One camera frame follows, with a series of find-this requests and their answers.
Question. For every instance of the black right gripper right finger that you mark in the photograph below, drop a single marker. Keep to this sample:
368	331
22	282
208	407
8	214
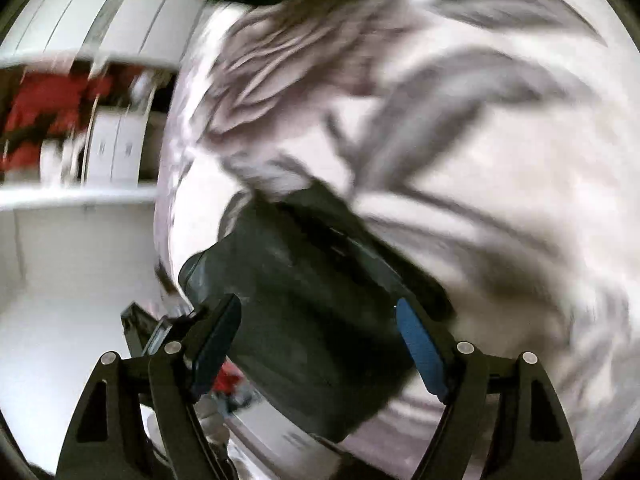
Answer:
531	438

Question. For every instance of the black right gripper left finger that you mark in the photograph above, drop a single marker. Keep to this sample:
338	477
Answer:
135	418

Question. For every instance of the black leather jacket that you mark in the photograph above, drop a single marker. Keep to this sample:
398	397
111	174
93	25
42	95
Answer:
318	336

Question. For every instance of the red clothes in wardrobe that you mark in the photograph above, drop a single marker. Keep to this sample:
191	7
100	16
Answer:
56	106

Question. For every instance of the white drawer unit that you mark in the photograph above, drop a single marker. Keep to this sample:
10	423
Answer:
115	147

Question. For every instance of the floral grey white bedspread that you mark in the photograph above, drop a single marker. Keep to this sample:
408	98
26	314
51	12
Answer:
494	144

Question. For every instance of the white wardrobe with shelves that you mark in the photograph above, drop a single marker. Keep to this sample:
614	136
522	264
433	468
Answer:
52	35

